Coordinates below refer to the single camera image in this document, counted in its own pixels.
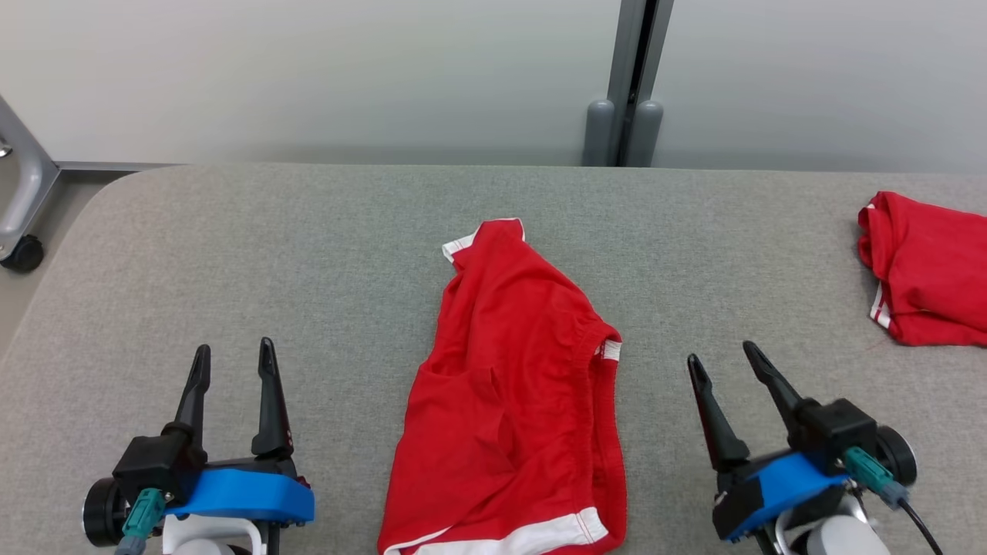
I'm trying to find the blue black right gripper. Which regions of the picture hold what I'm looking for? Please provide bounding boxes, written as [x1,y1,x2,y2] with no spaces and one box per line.
[686,341,918,544]

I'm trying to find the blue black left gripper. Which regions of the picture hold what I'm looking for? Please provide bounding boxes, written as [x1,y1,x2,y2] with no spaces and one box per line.
[83,337,315,548]

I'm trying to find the red shorts with white lining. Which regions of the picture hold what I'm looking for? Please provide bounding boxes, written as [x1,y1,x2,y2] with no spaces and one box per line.
[857,190,987,348]

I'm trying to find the red shorts with white trim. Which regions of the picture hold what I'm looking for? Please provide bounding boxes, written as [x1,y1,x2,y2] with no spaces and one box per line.
[378,218,627,555]

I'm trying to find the grey fabric upholstered table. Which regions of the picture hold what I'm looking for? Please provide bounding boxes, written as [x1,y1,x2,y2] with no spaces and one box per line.
[0,162,987,555]

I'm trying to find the black caster wheel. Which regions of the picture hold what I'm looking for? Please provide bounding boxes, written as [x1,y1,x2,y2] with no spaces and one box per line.
[0,235,45,272]

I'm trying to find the right cable with green plug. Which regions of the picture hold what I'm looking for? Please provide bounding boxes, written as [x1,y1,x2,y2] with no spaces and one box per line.
[843,447,943,555]

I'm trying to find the cable with green plug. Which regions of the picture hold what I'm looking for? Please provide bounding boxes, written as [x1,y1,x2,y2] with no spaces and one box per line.
[843,447,943,555]
[116,488,167,555]

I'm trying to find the left cable with green plug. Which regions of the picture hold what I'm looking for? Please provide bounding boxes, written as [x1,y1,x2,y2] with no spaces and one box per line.
[116,488,167,555]

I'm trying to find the grey rounded post bumper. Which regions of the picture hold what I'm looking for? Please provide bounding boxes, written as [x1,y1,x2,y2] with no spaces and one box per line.
[582,99,618,167]
[625,100,664,167]

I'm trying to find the grey partition post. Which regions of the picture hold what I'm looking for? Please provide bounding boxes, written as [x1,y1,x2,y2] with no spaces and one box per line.
[607,0,674,167]

